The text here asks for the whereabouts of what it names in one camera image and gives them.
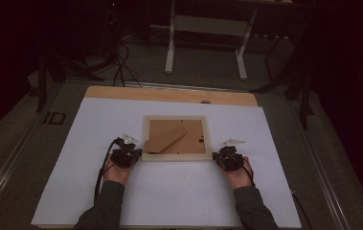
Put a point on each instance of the metal floor rail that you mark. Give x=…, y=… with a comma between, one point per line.
x=0, y=179
x=322, y=179

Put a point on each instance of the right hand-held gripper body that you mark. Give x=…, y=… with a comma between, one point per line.
x=231, y=158

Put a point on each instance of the pale wooden picture frame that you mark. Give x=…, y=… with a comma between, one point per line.
x=176, y=156

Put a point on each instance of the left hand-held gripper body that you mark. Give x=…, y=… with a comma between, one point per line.
x=124, y=155

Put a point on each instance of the black metal stand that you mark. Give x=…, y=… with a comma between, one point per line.
x=300, y=86
x=45, y=80

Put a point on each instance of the person's right hand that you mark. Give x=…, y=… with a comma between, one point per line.
x=238, y=177

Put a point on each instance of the white metal desk frame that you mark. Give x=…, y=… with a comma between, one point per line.
x=208, y=25

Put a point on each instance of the person's left hand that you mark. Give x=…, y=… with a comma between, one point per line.
x=117, y=174

